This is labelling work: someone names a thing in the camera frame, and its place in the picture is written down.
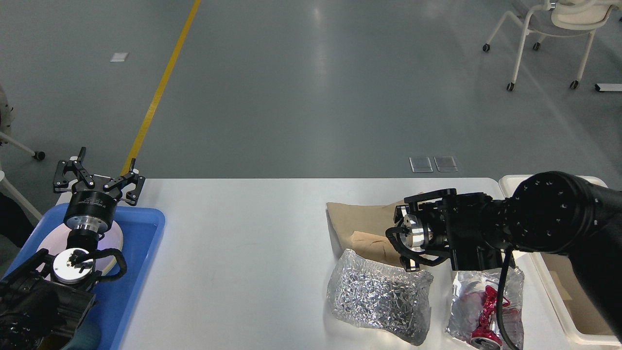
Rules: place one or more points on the chair leg with caster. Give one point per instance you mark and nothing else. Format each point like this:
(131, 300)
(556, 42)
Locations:
(37, 155)

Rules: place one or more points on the clear floor plate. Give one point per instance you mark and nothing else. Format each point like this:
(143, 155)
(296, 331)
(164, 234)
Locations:
(446, 164)
(421, 165)

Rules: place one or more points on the blue plastic tray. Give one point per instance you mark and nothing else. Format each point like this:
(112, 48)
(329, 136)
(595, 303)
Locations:
(142, 230)

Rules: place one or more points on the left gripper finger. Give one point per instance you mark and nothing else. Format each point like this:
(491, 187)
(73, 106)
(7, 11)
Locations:
(76, 168)
(126, 187)

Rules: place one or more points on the left clear floor plate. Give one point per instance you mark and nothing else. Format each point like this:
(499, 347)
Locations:
(421, 165)

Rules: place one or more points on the pink plate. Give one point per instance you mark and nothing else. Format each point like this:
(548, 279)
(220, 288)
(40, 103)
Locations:
(55, 241)

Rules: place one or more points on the white rolling chair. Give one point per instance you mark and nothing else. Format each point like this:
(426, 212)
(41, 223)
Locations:
(555, 18)

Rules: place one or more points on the brown paper bag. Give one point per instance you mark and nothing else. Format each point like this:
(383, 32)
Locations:
(363, 230)

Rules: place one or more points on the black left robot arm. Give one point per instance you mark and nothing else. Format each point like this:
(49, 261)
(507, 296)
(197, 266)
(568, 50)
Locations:
(51, 294)

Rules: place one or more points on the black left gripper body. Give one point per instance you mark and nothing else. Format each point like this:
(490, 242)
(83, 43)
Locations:
(94, 208)

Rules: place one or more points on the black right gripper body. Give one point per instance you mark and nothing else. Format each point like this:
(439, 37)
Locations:
(409, 239)

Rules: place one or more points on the beige plastic bin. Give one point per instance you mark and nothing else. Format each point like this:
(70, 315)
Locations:
(559, 287)

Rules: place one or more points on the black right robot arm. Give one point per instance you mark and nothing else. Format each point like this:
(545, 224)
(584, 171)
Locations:
(471, 231)

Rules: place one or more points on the right clear floor plate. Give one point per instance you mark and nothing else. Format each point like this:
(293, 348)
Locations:
(446, 164)

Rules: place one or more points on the dark teal mug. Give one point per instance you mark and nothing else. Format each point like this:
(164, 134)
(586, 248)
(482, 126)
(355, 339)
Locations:
(87, 337)

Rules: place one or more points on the silver foil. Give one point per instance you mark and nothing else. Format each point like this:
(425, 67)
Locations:
(374, 295)

